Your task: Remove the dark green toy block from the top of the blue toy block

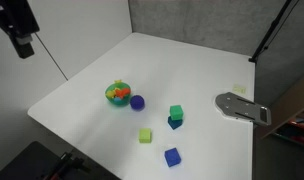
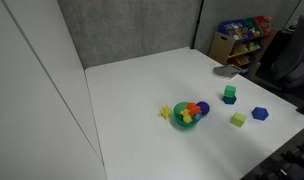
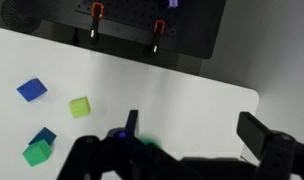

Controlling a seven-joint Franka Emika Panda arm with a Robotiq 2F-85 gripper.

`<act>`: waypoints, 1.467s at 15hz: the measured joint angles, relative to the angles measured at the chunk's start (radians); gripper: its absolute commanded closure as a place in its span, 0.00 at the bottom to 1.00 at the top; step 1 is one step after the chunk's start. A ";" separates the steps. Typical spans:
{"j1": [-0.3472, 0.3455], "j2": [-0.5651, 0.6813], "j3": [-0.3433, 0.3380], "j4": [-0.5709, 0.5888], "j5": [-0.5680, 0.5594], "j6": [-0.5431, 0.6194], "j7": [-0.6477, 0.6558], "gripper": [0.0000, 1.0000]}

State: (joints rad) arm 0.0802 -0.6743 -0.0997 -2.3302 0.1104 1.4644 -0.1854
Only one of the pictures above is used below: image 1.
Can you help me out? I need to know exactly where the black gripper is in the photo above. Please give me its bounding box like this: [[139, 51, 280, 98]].
[[0, 0, 40, 60]]

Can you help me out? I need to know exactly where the dark green toy block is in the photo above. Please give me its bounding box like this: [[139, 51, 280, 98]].
[[169, 104, 184, 121]]

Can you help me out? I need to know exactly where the yellow toy figure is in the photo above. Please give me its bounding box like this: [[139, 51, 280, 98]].
[[105, 90, 117, 100]]

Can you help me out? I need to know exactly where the light green toy block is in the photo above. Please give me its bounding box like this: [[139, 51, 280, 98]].
[[138, 127, 153, 144]]

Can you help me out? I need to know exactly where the dark blue toy block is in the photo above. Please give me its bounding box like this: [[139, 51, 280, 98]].
[[167, 115, 184, 131]]

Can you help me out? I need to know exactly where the bright blue toy block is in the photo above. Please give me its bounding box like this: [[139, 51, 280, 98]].
[[163, 147, 182, 168]]

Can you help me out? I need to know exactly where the green plastic bowl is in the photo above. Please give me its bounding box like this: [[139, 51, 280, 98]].
[[104, 82, 132, 108]]

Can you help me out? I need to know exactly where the black stand platform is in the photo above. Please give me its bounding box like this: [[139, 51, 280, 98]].
[[0, 140, 121, 180]]

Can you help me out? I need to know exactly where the purple ball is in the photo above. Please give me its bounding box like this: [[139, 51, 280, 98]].
[[129, 94, 146, 111]]

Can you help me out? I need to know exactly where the pale yellow sticky note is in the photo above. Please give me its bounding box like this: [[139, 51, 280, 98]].
[[232, 84, 247, 94]]

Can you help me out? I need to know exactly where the grey metal mounting plate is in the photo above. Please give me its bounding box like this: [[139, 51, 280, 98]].
[[214, 91, 272, 127]]

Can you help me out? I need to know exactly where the black stand pole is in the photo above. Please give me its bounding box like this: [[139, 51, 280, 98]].
[[248, 0, 295, 64]]

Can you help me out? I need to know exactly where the cardboard storage box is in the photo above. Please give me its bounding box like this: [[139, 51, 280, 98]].
[[258, 71, 304, 149]]

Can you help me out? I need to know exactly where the cardboard box with items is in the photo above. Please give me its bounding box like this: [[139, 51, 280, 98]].
[[275, 108, 304, 148]]

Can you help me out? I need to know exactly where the black clamp bracket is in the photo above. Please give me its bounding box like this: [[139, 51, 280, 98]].
[[41, 149, 92, 180]]

